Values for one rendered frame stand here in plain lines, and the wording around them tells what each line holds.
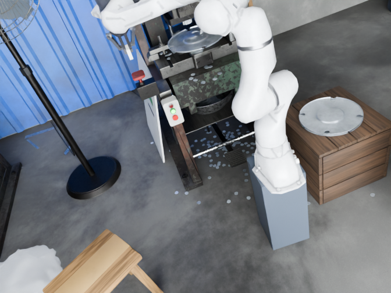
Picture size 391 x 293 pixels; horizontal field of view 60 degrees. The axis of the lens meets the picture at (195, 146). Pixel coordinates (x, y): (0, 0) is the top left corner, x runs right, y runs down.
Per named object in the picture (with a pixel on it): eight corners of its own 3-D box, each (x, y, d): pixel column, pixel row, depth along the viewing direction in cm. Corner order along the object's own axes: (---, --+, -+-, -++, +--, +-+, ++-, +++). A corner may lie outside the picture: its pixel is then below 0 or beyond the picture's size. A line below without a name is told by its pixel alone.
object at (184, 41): (162, 39, 178) (162, 37, 178) (213, 20, 180) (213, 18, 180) (176, 59, 156) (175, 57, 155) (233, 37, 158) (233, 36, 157)
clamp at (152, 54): (179, 51, 180) (173, 32, 173) (149, 62, 178) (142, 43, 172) (176, 47, 184) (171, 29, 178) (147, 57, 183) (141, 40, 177)
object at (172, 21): (209, 17, 169) (206, 6, 166) (171, 31, 168) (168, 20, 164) (199, 9, 182) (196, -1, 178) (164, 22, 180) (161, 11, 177)
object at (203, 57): (226, 70, 163) (220, 44, 155) (199, 80, 162) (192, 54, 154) (209, 52, 183) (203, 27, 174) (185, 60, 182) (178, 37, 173)
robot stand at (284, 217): (309, 238, 159) (305, 171, 131) (273, 250, 159) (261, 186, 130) (292, 209, 173) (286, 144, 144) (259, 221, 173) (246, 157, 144)
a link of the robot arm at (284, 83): (306, 127, 128) (304, 70, 112) (269, 152, 123) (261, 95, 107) (285, 115, 136) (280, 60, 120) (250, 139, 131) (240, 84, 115)
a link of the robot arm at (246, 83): (280, 38, 102) (232, 64, 97) (290, 107, 117) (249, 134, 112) (256, 32, 111) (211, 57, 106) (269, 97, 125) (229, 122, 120)
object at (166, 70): (244, 49, 176) (242, 38, 173) (162, 79, 173) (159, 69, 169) (223, 31, 199) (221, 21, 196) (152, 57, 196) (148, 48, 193)
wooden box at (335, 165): (386, 176, 174) (395, 123, 152) (319, 205, 171) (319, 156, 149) (337, 134, 204) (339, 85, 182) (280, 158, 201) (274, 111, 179)
